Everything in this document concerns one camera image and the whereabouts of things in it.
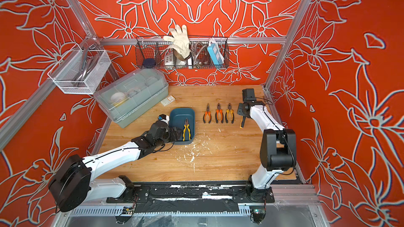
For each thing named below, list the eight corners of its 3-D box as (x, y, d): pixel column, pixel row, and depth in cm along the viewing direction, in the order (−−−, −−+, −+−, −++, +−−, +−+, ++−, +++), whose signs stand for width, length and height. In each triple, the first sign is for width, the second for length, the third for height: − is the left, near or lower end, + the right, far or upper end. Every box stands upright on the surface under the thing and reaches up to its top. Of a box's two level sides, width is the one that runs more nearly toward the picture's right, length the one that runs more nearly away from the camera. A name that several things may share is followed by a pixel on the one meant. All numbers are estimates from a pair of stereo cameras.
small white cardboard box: (164, 106, 110) (163, 105, 108) (161, 102, 112) (160, 101, 111) (175, 100, 114) (174, 98, 112) (171, 96, 116) (171, 94, 115)
